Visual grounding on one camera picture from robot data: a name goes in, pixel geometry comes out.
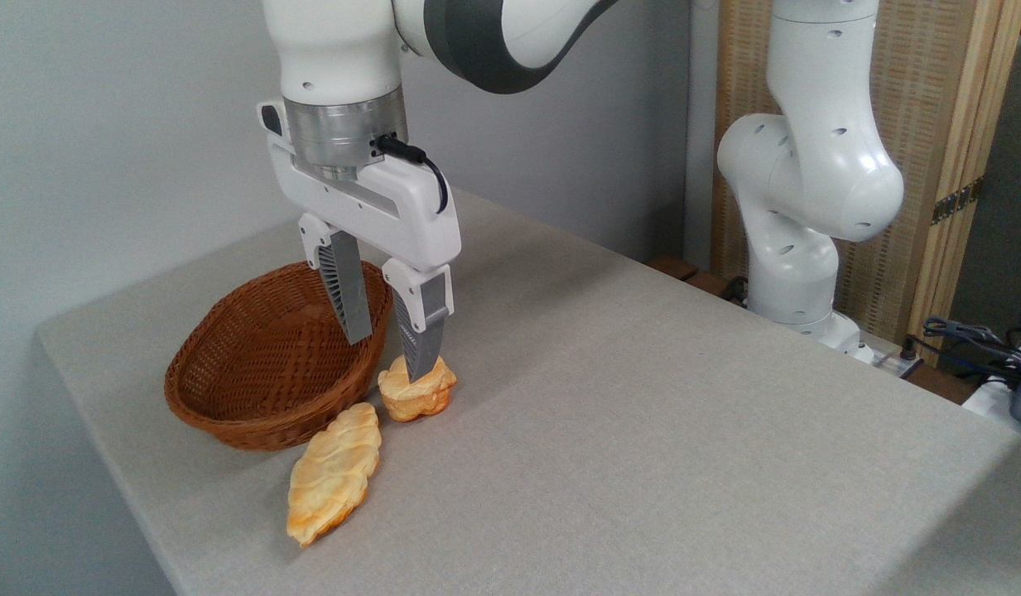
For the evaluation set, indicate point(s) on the metal screen hinge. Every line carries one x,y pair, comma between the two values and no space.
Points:
957,201

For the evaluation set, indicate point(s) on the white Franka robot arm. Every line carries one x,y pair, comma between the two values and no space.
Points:
816,165

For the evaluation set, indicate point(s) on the brown wicker basket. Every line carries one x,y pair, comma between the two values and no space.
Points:
253,372

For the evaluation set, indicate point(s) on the small round bread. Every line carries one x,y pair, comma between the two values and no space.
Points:
419,401

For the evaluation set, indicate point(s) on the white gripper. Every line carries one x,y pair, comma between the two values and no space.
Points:
398,211

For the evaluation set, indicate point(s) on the long braided bread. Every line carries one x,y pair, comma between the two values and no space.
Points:
332,476

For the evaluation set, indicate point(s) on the brown wooden block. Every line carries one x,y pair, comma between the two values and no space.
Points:
676,267

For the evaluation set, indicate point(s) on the wooden rattan folding screen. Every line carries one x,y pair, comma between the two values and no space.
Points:
924,83

